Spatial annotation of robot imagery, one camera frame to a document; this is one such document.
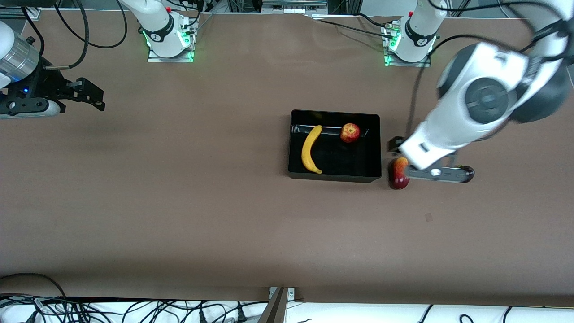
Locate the small metal bracket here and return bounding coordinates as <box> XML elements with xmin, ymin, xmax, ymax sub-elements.
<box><xmin>268</xmin><ymin>287</ymin><xmax>296</xmax><ymax>302</ymax></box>

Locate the dark slanted pole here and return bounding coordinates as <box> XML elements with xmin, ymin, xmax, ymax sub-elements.
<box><xmin>257</xmin><ymin>287</ymin><xmax>287</xmax><ymax>323</ymax></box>

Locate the thin black table cable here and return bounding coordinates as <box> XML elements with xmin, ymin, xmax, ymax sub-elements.
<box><xmin>309</xmin><ymin>16</ymin><xmax>396</xmax><ymax>39</ymax></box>

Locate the aluminium frame profile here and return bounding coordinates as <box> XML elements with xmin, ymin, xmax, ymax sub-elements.
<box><xmin>0</xmin><ymin>7</ymin><xmax>42</xmax><ymax>21</ymax></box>

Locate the yellow banana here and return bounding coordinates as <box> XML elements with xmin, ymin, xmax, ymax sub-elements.
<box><xmin>301</xmin><ymin>125</ymin><xmax>323</xmax><ymax>175</ymax></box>

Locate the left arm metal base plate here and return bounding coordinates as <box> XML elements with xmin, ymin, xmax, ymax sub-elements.
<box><xmin>383</xmin><ymin>22</ymin><xmax>432</xmax><ymax>68</ymax></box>

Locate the red orange mango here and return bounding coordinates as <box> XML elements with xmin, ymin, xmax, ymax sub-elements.
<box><xmin>388</xmin><ymin>157</ymin><xmax>410</xmax><ymax>190</ymax></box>

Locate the black plastic box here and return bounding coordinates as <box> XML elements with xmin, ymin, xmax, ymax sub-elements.
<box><xmin>288</xmin><ymin>109</ymin><xmax>382</xmax><ymax>183</ymax></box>

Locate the black arched floor cable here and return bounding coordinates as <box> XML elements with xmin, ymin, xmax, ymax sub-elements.
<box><xmin>0</xmin><ymin>272</ymin><xmax>67</xmax><ymax>297</ymax></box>

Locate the white power strip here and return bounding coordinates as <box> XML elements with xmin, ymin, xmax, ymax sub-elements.
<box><xmin>261</xmin><ymin>0</ymin><xmax>329</xmax><ymax>14</ymax></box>

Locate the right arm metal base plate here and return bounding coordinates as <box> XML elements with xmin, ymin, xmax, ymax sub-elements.
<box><xmin>147</xmin><ymin>43</ymin><xmax>195</xmax><ymax>63</ymax></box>

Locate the red yellow apple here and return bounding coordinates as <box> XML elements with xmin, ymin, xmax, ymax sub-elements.
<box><xmin>339</xmin><ymin>123</ymin><xmax>361</xmax><ymax>144</ymax></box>

